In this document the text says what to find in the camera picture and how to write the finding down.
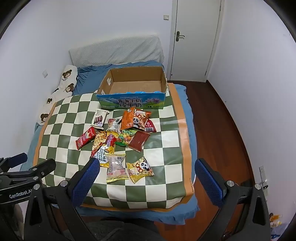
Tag clear yellow snack packet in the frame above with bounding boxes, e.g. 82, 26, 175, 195
106, 153, 129, 183

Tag white door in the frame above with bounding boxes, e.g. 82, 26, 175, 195
170, 0, 225, 82

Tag green white checkered mat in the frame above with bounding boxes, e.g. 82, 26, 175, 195
32, 82, 197, 210

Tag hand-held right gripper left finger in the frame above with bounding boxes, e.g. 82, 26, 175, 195
24, 158, 101, 241

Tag orange panda snack packet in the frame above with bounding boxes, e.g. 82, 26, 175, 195
132, 109, 152, 130

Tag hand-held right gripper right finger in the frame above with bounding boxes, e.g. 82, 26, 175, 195
194, 158, 272, 241

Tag blue printed cardboard box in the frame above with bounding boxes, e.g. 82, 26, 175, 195
96, 66, 169, 110

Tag red snack packet white print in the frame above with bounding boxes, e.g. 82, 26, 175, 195
75, 127, 97, 150

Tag dark grey cloth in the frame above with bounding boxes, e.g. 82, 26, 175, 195
85, 218, 162, 241

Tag gold snack packet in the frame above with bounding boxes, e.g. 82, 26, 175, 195
96, 146, 115, 168

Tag yellow noodle snack packet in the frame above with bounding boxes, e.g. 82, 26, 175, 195
91, 131, 109, 159

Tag purple red snack packet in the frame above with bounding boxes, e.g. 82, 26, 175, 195
105, 132, 119, 149

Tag green colourful candy packet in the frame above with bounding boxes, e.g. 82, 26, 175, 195
115, 129, 138, 147

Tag white bear print pillow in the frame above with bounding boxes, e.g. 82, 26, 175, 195
38, 65, 78, 126

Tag grey padded headboard cushion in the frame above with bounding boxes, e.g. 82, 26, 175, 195
69, 35, 163, 66

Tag dark red snack packet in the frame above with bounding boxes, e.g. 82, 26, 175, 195
128, 131, 151, 153

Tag white snack packet red flower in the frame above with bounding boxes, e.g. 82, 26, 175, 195
106, 118, 122, 133

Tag small red snack packet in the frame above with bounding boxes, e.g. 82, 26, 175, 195
144, 119, 156, 133

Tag white snack packet purple sticks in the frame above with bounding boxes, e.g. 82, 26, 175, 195
92, 109, 110, 127

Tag yellow panda snack packet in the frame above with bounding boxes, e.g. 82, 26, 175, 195
125, 156, 154, 184

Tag yellow and blue packaging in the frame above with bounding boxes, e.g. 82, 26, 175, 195
269, 213, 284, 234

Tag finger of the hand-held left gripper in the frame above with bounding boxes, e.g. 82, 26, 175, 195
0, 152, 28, 172
22, 159, 56, 182

